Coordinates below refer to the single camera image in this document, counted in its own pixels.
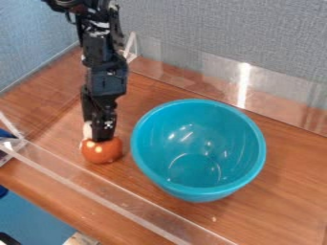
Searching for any clear acrylic corner bracket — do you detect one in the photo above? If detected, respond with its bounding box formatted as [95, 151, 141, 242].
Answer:
[123, 32, 138, 62]

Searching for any clear acrylic front barrier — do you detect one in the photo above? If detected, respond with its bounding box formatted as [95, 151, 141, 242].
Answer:
[0, 113, 238, 245]

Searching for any clear acrylic barrier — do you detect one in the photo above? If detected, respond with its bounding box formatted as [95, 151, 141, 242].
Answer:
[0, 41, 77, 93]
[0, 113, 238, 245]
[130, 34, 327, 137]

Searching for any clear acrylic left barrier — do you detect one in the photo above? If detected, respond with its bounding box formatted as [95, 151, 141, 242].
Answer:
[0, 41, 77, 93]

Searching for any clear acrylic back barrier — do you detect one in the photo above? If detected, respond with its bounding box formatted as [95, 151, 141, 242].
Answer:
[130, 34, 327, 137]

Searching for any brown white toy mushroom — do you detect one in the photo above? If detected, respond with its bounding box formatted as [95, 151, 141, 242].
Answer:
[79, 122, 123, 165]

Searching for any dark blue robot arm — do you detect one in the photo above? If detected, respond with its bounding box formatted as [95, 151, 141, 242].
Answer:
[42, 0, 130, 142]

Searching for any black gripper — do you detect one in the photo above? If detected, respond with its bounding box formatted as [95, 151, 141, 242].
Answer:
[81, 65, 130, 142]

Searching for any blue plastic bowl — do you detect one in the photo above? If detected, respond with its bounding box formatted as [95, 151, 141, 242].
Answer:
[131, 99, 267, 203]

